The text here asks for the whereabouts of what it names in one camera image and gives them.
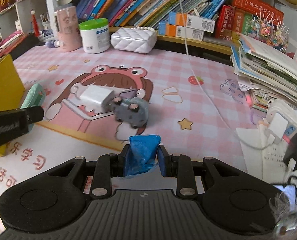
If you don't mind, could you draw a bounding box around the upper blue orange box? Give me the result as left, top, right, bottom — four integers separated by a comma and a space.
168, 12, 215, 33

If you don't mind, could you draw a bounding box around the grey toy car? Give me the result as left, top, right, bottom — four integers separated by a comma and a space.
111, 96, 149, 128

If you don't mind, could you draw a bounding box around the white plug in strip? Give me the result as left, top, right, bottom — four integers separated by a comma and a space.
268, 113, 289, 144

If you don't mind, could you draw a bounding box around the smartphone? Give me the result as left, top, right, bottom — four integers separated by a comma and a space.
273, 184, 297, 211

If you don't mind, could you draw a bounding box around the white power adapter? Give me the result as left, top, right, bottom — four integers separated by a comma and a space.
80, 85, 115, 114

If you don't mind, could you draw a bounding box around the red boxed book set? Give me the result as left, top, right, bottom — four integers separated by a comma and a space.
214, 0, 284, 42

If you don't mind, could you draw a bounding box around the yellow cardboard box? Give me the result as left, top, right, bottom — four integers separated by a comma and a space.
0, 54, 26, 159

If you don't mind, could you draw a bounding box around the white power strip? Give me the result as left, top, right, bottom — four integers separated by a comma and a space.
265, 99, 297, 145

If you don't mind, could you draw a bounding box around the mint green comb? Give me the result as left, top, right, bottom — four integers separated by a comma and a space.
20, 83, 46, 134

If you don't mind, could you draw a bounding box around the white quilted purse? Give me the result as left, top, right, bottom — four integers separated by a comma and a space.
110, 27, 157, 54

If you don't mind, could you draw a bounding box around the stack of paper books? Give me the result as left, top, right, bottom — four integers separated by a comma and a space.
231, 34, 297, 112

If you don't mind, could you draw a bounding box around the lower blue orange box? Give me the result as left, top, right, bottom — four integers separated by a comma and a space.
158, 21, 204, 41

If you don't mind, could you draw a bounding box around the white charging cable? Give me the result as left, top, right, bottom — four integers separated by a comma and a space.
179, 0, 277, 151

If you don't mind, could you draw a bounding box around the pink cartoon desk mat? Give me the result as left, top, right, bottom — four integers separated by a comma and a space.
0, 47, 255, 195

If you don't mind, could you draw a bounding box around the row of leaning books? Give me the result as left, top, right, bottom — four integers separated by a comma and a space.
76, 0, 227, 29

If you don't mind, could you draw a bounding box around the blue orange box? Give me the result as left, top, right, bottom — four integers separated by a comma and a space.
168, 12, 215, 33
158, 21, 204, 41

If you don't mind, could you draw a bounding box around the white jar green lid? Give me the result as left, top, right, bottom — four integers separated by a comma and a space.
78, 18, 110, 54

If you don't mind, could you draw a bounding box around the pink cylindrical container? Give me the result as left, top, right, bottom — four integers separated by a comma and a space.
54, 6, 82, 52

